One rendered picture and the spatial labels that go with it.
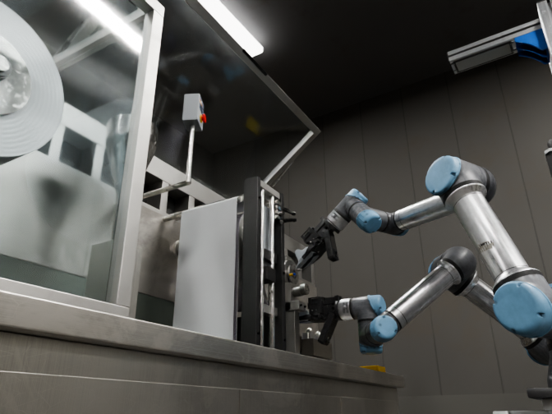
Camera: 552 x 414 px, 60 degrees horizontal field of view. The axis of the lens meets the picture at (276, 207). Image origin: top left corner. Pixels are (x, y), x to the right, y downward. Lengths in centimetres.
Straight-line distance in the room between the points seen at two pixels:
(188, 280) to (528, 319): 99
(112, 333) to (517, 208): 344
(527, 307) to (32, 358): 95
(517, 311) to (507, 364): 249
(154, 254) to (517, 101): 327
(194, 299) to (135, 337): 82
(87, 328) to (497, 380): 322
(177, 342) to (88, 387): 16
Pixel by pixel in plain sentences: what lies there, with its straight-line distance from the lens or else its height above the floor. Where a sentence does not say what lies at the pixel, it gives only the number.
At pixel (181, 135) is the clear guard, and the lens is 187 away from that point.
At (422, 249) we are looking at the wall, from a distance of 395.
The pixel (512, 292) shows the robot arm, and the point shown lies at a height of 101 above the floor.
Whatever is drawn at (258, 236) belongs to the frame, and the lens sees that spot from 140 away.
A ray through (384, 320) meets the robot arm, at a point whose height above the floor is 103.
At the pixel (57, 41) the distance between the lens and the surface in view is 92.
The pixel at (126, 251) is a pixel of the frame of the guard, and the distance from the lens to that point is 86.
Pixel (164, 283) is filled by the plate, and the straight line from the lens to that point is 174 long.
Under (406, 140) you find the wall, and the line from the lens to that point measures 436.
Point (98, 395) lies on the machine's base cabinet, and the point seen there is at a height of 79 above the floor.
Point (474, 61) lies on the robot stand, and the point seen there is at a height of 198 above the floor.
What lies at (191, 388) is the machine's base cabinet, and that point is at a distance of 90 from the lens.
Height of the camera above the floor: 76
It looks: 24 degrees up
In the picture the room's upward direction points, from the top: straight up
